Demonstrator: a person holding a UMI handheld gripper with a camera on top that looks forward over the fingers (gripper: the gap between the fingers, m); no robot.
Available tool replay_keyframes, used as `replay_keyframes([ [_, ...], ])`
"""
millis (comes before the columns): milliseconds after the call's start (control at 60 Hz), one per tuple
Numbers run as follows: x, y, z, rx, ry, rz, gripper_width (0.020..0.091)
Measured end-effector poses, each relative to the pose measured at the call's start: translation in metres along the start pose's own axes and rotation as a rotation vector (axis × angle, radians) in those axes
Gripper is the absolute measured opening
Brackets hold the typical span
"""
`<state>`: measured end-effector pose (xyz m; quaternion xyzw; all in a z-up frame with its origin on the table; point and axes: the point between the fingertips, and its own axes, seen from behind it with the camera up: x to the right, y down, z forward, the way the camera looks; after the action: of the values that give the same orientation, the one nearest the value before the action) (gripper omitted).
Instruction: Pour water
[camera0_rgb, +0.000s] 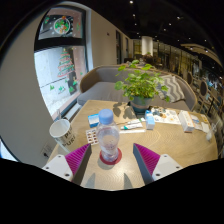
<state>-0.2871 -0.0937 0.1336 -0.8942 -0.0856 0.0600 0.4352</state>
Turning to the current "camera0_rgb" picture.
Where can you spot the white printed paper cup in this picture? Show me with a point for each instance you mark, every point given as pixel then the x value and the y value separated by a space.
pixel 63 133

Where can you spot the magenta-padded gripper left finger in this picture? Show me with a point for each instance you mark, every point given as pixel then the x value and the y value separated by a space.
pixel 63 165

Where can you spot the flat round red coaster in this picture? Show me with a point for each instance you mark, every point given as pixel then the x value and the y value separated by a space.
pixel 116 160

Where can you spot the pill blister pack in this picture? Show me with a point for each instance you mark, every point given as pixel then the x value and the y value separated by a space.
pixel 91 136

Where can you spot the green potted plant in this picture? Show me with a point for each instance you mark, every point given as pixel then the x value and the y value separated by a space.
pixel 141 85

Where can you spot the group of dining chairs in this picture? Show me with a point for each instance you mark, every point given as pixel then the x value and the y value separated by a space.
pixel 203 90

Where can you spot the long white box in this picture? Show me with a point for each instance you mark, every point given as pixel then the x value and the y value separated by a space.
pixel 186 121

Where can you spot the printed paper leaflet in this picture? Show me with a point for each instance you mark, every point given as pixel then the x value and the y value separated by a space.
pixel 166 116

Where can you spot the group of ceiling lights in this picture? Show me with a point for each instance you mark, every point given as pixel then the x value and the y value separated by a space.
pixel 133 15

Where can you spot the clear blue-capped water bottle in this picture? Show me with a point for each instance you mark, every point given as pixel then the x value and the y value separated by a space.
pixel 107 140

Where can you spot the white wall outlet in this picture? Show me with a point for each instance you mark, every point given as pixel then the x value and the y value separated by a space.
pixel 46 151

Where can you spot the window with festive decals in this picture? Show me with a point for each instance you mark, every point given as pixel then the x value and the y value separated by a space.
pixel 63 66

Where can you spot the grey curved sofa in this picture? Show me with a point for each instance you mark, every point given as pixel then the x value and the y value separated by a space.
pixel 100 90

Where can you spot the small blue white carton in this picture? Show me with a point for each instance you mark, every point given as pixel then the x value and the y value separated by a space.
pixel 150 120

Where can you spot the grey white chevron cushion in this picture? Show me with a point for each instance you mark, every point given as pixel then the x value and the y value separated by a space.
pixel 175 88

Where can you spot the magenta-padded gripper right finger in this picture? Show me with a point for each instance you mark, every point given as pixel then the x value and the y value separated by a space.
pixel 161 165

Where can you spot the white green tube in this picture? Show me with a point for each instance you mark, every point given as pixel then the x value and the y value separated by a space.
pixel 131 126

